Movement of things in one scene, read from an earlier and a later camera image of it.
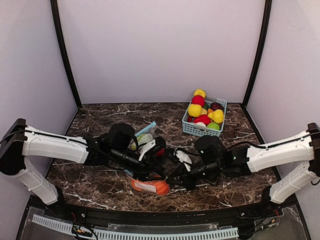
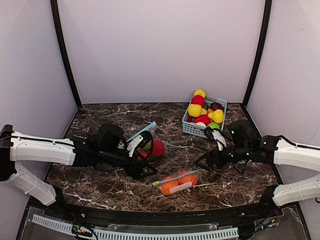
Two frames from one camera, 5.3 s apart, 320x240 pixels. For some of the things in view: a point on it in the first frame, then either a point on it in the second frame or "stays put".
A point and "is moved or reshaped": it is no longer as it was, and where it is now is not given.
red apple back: (198, 99) stays put
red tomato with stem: (160, 152) is moved or reshaped
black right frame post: (267, 18) stays put
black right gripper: (183, 175) to (219, 158)
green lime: (213, 125) stays put
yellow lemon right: (217, 116) stays put
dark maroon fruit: (216, 105) stays put
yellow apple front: (194, 110) stays put
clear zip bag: (161, 187) is moved or reshaped
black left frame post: (54, 5) stays put
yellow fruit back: (200, 92) stays put
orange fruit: (147, 186) to (165, 187)
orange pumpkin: (162, 187) is moved or reshaped
